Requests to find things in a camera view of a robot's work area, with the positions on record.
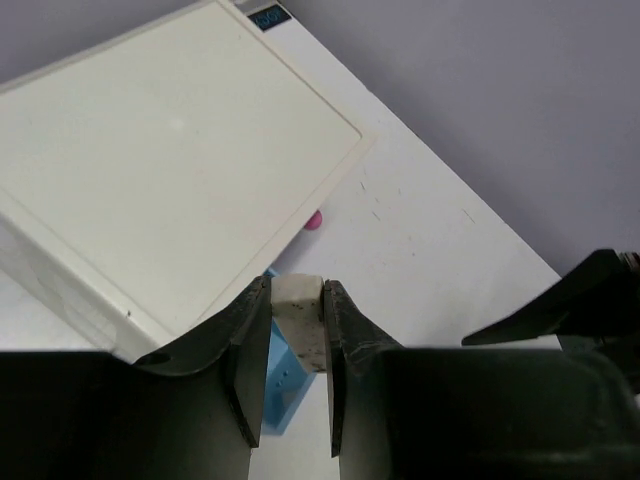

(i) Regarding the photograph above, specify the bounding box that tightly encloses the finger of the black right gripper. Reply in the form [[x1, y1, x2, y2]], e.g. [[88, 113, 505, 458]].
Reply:
[[462, 249, 639, 346]]

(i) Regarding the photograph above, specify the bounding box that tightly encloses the right blue table label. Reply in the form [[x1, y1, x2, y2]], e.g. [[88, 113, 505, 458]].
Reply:
[[248, 3, 292, 32]]

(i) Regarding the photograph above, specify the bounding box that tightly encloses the pink drawer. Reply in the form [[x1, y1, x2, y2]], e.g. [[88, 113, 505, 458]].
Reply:
[[304, 210, 323, 231]]

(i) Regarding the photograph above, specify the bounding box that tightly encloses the light blue small drawer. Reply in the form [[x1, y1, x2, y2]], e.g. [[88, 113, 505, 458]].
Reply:
[[262, 272, 315, 435]]

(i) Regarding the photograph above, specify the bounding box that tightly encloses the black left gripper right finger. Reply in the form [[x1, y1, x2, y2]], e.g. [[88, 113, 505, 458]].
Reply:
[[322, 280, 639, 479]]

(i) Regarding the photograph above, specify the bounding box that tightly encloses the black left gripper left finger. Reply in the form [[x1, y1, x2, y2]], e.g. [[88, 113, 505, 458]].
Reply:
[[1, 276, 271, 479]]

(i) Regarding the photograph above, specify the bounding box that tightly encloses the white drawer cabinet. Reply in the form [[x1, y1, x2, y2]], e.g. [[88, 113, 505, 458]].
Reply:
[[1, 1, 373, 362]]

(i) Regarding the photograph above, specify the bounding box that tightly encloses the white eraser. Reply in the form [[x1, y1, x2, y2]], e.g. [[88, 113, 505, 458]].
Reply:
[[271, 273, 327, 373]]

